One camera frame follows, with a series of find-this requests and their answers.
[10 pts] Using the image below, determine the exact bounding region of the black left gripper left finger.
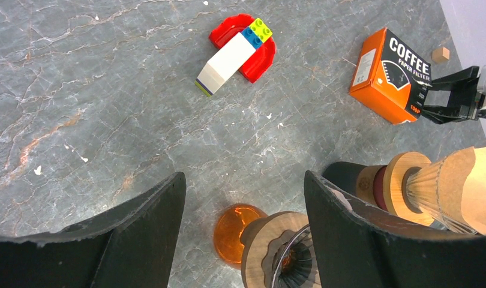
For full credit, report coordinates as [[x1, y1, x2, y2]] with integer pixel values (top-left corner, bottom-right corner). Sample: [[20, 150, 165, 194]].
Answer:
[[0, 172, 187, 287]]

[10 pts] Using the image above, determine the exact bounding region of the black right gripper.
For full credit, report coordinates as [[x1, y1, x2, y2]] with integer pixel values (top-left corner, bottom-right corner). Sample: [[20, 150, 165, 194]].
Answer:
[[421, 65, 486, 125]]

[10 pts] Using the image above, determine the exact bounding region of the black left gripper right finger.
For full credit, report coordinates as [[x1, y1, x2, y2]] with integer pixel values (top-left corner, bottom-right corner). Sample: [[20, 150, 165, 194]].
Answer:
[[304, 171, 486, 287]]

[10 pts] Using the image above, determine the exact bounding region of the dark smoky glass dripper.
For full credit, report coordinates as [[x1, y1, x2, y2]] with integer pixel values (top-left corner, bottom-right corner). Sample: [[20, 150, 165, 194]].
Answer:
[[269, 224, 322, 287]]

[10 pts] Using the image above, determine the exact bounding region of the orange filter box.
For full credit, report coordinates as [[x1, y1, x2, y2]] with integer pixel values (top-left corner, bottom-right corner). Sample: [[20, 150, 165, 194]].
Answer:
[[349, 27, 432, 125]]

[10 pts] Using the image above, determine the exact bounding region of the clear ribbed glass dripper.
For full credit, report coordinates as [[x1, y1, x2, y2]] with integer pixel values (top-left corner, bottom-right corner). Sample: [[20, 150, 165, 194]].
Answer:
[[406, 158, 476, 235]]

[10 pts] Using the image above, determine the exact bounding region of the small wooden cube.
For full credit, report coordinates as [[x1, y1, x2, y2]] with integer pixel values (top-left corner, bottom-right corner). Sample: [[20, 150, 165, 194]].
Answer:
[[431, 46, 451, 64]]

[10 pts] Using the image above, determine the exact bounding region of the amber glass flask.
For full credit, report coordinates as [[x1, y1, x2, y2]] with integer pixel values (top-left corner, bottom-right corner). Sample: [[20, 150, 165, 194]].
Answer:
[[213, 203, 268, 269]]

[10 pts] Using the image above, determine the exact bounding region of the white toy block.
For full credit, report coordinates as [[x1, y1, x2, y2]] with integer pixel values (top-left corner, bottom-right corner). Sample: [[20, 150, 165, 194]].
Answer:
[[195, 32, 256, 97]]

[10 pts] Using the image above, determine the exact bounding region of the red toy block base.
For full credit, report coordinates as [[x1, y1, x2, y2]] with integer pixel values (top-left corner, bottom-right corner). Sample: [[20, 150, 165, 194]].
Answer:
[[208, 14, 276, 83]]

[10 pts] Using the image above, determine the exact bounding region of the blue toy brick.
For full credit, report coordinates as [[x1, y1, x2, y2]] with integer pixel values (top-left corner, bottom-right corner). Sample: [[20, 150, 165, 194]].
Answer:
[[241, 26, 263, 50]]

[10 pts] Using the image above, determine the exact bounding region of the lime green toy brick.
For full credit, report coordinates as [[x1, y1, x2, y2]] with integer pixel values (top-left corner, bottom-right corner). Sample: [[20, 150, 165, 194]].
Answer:
[[249, 18, 272, 43]]

